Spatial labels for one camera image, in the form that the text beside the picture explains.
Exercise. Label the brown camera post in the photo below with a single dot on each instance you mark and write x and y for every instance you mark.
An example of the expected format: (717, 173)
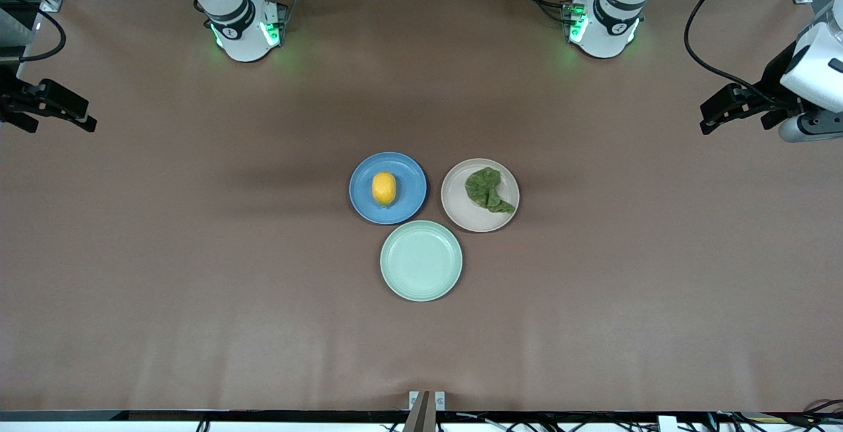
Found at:
(421, 415)

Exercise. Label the small white box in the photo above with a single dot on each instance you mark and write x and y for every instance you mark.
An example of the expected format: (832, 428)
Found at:
(667, 424)

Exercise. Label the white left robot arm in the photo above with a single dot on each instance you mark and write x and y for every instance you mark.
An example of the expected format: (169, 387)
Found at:
(606, 24)

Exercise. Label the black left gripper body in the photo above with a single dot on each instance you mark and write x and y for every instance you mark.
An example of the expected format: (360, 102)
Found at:
(770, 85)

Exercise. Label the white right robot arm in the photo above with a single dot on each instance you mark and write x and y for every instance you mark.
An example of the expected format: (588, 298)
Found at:
(244, 30)

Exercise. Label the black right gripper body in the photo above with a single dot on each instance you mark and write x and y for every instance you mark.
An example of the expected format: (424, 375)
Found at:
(9, 101)

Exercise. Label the beige plate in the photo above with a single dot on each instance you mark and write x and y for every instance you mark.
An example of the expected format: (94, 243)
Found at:
(461, 211)

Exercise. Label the green lettuce leaf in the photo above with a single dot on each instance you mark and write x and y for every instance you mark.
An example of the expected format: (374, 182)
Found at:
(484, 188)

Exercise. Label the yellow lemon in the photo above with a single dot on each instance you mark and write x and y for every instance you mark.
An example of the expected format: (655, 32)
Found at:
(384, 189)

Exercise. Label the pale green plate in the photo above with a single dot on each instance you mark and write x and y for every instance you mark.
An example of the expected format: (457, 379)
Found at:
(421, 261)

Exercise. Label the blue plate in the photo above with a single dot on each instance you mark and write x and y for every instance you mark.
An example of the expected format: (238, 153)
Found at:
(408, 185)

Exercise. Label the silver mount bracket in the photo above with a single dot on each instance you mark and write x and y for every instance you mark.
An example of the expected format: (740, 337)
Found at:
(440, 400)

